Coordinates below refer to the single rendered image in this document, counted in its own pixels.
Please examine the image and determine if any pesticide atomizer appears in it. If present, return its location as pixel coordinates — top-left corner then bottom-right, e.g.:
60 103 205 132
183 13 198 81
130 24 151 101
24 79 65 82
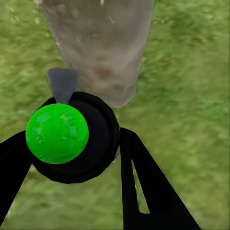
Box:
25 68 120 184

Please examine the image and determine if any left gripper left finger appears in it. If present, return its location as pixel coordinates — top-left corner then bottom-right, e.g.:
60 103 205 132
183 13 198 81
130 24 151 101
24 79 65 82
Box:
0 131 32 226

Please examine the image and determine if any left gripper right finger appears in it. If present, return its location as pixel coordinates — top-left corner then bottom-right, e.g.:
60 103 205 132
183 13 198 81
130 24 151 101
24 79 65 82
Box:
119 128 201 230

